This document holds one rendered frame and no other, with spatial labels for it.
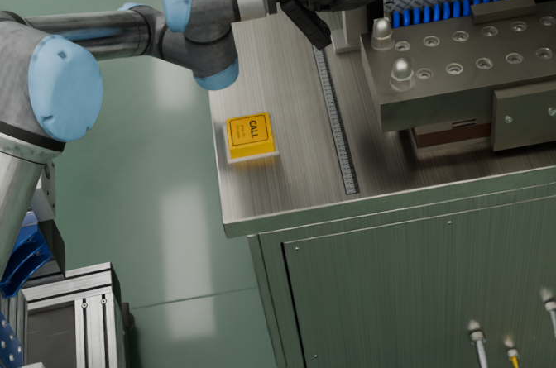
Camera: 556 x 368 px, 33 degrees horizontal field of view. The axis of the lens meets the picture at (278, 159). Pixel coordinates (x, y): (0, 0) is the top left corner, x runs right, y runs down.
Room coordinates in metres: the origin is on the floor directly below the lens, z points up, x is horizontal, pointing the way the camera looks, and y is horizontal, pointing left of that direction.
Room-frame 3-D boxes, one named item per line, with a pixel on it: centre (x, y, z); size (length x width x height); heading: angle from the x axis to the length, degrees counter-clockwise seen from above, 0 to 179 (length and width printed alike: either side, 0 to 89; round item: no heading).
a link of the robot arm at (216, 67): (1.17, 0.09, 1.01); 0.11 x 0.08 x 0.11; 51
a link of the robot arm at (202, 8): (1.16, 0.07, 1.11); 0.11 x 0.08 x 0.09; 90
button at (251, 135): (1.06, 0.04, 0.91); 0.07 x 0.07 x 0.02; 0
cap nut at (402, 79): (0.99, -0.20, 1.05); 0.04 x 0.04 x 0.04
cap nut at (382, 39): (1.09, -0.19, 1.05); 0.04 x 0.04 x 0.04
